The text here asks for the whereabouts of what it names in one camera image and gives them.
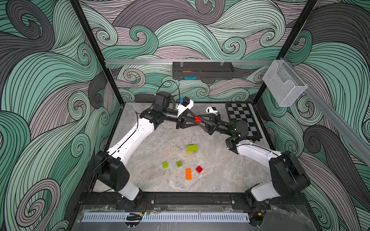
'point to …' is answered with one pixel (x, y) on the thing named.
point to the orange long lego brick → (188, 174)
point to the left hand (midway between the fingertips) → (197, 119)
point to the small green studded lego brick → (165, 165)
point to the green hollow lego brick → (179, 164)
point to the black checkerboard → (246, 112)
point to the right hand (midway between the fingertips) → (198, 119)
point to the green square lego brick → (193, 147)
